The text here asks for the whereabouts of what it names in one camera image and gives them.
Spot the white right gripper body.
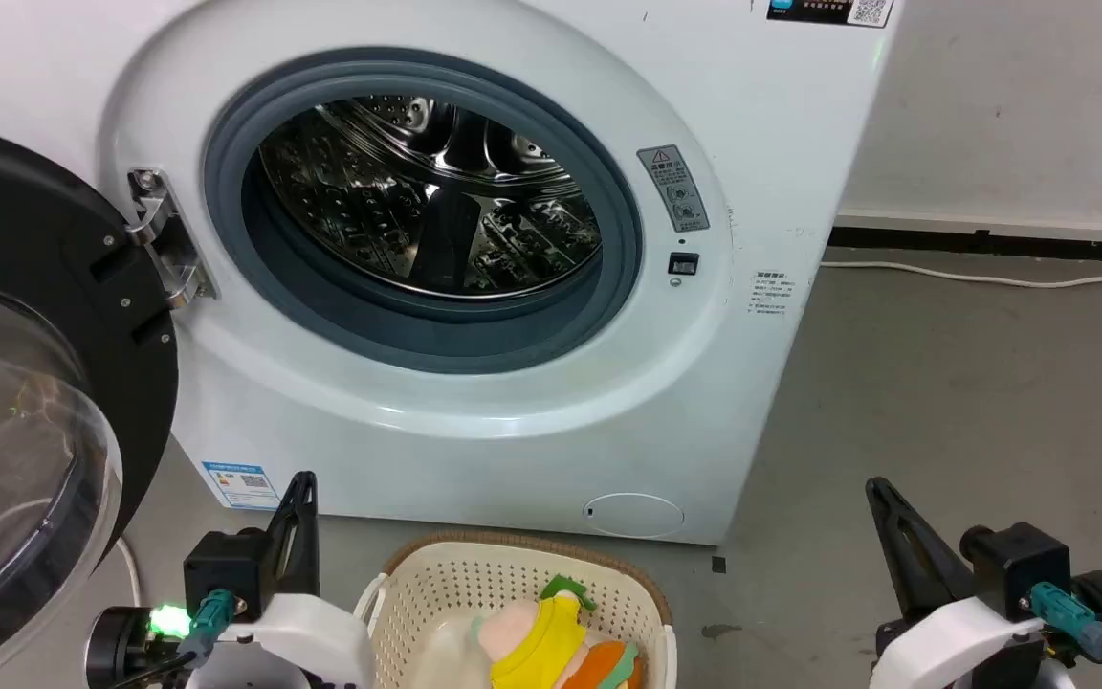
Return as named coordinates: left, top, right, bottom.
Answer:
left=871, top=571, right=1102, bottom=689

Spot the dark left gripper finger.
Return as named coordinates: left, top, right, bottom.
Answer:
left=307, top=476, right=321, bottom=595
left=268, top=471, right=316, bottom=597

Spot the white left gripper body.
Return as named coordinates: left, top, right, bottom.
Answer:
left=85, top=593, right=378, bottom=689

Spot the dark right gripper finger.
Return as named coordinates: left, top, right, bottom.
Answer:
left=880, top=480, right=979, bottom=611
left=864, top=476, right=940, bottom=624

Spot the white front-load washing machine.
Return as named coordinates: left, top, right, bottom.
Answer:
left=0, top=0, right=906, bottom=547

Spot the blue energy label sticker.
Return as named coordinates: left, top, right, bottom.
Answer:
left=201, top=461, right=282, bottom=511

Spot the white perforated laundry basket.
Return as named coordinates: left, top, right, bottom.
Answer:
left=351, top=529, right=679, bottom=689

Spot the yellow and pink plush doll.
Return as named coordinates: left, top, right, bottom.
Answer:
left=473, top=574, right=600, bottom=689

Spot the grey rubber door gasket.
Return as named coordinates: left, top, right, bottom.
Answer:
left=203, top=47, right=646, bottom=375

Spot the oval white filter cover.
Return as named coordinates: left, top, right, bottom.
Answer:
left=581, top=492, right=687, bottom=540

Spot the small printed text sticker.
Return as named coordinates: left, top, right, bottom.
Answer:
left=749, top=270, right=797, bottom=320

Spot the black baseboard strip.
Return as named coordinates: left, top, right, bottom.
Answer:
left=827, top=226, right=1102, bottom=265

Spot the chrome door hinge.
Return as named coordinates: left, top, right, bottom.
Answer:
left=127, top=168, right=218, bottom=310

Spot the stainless steel washer drum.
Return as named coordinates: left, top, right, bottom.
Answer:
left=258, top=95, right=604, bottom=299

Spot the black-rimmed glass washer door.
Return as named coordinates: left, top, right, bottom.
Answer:
left=0, top=122, right=180, bottom=686

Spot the grey warning sticker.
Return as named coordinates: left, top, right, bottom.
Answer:
left=636, top=145, right=712, bottom=234

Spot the black QR code sticker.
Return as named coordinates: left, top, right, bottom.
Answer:
left=766, top=0, right=895, bottom=29

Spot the teal-plug left gripper cable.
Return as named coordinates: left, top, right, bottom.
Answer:
left=109, top=588, right=238, bottom=689

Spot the teal-plug gripper cable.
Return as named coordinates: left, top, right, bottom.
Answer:
left=1028, top=581, right=1102, bottom=689
left=109, top=588, right=238, bottom=689

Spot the teal-plug right gripper cable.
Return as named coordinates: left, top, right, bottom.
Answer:
left=1028, top=581, right=1102, bottom=689

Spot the short white cable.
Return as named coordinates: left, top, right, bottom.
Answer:
left=115, top=535, right=143, bottom=610

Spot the long white floor cable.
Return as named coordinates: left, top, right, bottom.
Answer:
left=819, top=258, right=1102, bottom=289

